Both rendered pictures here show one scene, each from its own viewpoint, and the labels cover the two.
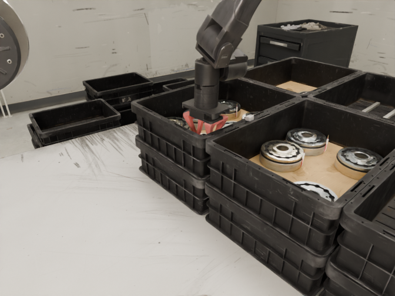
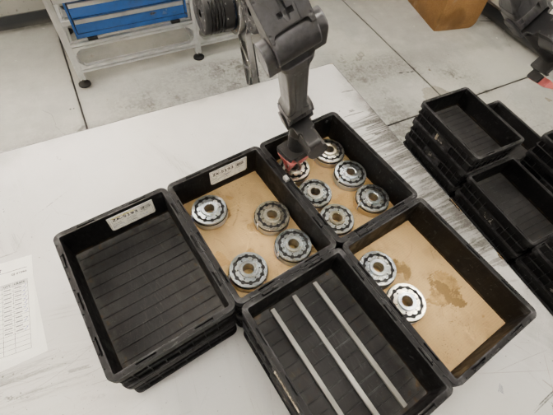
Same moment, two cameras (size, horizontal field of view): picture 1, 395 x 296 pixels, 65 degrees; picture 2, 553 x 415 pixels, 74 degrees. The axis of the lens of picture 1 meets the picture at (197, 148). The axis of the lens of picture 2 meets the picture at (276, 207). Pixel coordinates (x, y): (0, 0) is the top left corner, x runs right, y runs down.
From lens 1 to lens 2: 1.15 m
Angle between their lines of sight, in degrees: 67
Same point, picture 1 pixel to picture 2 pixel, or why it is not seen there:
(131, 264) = (229, 151)
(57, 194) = not seen: hidden behind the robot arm
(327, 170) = (250, 249)
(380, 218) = (189, 253)
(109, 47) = not seen: outside the picture
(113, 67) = not seen: outside the picture
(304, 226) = (186, 195)
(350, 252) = (160, 207)
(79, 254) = (242, 130)
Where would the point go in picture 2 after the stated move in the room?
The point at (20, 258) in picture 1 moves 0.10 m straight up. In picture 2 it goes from (245, 108) to (245, 88)
